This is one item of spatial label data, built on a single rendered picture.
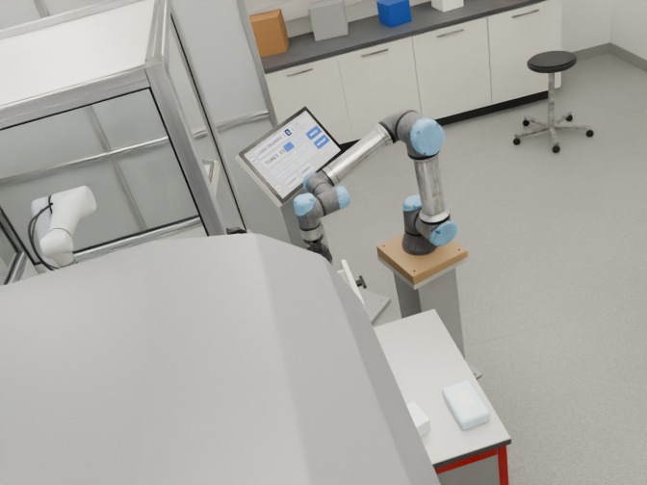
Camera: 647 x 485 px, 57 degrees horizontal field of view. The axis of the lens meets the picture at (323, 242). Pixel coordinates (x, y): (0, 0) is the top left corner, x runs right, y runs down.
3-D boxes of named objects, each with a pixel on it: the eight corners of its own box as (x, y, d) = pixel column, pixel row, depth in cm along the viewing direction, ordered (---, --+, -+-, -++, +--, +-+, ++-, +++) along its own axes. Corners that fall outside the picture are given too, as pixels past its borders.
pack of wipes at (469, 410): (442, 396, 191) (440, 387, 188) (469, 386, 192) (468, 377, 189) (462, 432, 179) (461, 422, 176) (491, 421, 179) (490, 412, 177)
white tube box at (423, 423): (415, 411, 188) (413, 400, 185) (431, 429, 182) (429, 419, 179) (381, 432, 185) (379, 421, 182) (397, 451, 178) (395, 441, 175)
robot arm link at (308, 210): (320, 197, 197) (297, 207, 195) (326, 224, 203) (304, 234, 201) (310, 189, 203) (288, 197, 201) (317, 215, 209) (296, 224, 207)
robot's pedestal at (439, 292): (444, 342, 313) (427, 224, 271) (482, 376, 290) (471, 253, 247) (397, 370, 305) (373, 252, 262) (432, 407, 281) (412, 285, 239)
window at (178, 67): (245, 230, 256) (167, 2, 202) (272, 369, 185) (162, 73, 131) (245, 230, 256) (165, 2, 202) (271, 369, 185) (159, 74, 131)
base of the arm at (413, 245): (427, 230, 260) (425, 212, 254) (444, 247, 248) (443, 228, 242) (396, 242, 257) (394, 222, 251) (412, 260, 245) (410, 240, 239)
